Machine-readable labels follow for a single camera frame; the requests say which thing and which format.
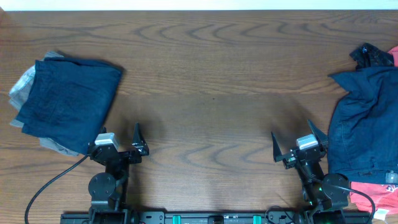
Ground black patterned garment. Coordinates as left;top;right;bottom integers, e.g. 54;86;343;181
349;43;394;70

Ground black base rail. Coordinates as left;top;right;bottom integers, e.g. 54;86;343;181
60;209;372;224

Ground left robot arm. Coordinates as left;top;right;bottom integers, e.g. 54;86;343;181
88;123;149;224

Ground folded navy shorts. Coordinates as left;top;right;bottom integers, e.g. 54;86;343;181
16;57;123;154

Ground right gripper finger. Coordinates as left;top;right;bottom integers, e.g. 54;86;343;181
271;132;282;162
307;119;328;149

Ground dark blue denim shorts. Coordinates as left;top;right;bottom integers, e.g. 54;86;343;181
328;67;397;184

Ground red printed t-shirt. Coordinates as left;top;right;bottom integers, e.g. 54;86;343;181
349;45;398;222

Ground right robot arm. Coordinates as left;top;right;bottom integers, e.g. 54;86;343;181
271;121;349;223

